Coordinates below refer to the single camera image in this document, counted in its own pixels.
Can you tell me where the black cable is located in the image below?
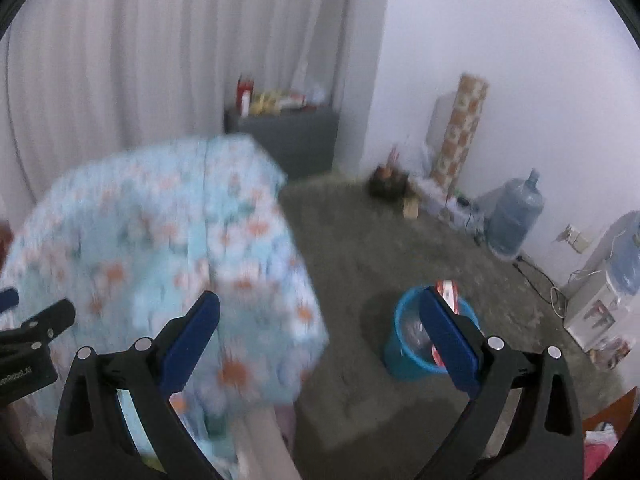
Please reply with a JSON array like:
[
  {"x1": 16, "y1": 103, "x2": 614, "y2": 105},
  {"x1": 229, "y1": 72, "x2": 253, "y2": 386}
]
[{"x1": 515, "y1": 255, "x2": 566, "y2": 318}]

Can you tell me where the white curtain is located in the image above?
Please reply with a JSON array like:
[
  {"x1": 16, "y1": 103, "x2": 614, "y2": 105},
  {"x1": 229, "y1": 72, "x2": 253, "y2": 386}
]
[{"x1": 0, "y1": 0, "x2": 361, "y2": 211}]

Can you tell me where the wall outlet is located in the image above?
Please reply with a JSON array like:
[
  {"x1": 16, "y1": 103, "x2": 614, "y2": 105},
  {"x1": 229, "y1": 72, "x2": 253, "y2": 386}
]
[{"x1": 557, "y1": 225, "x2": 591, "y2": 253}]

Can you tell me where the printed floor cloth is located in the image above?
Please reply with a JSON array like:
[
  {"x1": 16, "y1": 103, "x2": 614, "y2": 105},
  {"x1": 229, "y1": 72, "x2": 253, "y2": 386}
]
[{"x1": 410, "y1": 175, "x2": 486, "y2": 236}]

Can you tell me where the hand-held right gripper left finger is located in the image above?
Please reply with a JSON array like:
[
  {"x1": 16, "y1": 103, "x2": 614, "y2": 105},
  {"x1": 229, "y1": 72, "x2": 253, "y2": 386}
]
[{"x1": 51, "y1": 290, "x2": 222, "y2": 480}]

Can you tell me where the red bottle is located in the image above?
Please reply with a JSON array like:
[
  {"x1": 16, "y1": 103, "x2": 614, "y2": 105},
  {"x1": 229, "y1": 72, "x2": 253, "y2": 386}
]
[{"x1": 236, "y1": 75, "x2": 253, "y2": 116}]

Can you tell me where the blue plastic basket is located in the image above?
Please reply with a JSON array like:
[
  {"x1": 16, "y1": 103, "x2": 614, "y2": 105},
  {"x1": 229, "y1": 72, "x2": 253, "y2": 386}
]
[{"x1": 384, "y1": 286, "x2": 481, "y2": 381}]

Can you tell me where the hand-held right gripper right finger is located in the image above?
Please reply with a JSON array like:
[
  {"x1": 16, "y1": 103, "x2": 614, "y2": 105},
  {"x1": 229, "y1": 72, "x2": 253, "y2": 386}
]
[{"x1": 417, "y1": 286, "x2": 586, "y2": 480}]

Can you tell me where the pink cloth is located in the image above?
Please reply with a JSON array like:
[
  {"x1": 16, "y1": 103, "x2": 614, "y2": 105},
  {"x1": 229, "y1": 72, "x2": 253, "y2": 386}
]
[{"x1": 582, "y1": 422, "x2": 621, "y2": 478}]

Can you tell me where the dark box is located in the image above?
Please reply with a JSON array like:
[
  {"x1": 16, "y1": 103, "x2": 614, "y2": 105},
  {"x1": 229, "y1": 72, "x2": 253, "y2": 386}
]
[{"x1": 369, "y1": 162, "x2": 410, "y2": 200}]

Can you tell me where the heap of yellow packets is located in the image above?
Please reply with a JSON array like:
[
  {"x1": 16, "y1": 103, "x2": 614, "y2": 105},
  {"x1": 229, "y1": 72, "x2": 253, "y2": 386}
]
[{"x1": 250, "y1": 90, "x2": 282, "y2": 115}]

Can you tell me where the red white striped packet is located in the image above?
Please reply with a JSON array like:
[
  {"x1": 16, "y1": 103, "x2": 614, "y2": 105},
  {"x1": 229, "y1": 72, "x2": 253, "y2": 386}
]
[{"x1": 431, "y1": 280, "x2": 463, "y2": 367}]

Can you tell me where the blue water jug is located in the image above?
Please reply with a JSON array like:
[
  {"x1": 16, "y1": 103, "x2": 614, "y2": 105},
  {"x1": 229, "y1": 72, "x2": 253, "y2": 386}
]
[
  {"x1": 486, "y1": 170, "x2": 546, "y2": 258},
  {"x1": 605, "y1": 212, "x2": 640, "y2": 296}
]

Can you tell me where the white water dispenser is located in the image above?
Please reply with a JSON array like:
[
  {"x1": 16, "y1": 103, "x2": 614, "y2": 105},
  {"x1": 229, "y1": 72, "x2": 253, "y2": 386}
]
[{"x1": 562, "y1": 240, "x2": 638, "y2": 353}]

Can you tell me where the white plastic bag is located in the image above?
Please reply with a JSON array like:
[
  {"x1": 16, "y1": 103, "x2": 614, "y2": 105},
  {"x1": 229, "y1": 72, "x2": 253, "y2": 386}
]
[{"x1": 292, "y1": 60, "x2": 328, "y2": 106}]

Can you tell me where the grey cabinet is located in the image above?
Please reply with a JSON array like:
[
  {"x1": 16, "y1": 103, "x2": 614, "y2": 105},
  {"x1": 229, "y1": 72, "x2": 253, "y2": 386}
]
[{"x1": 223, "y1": 105, "x2": 340, "y2": 181}]

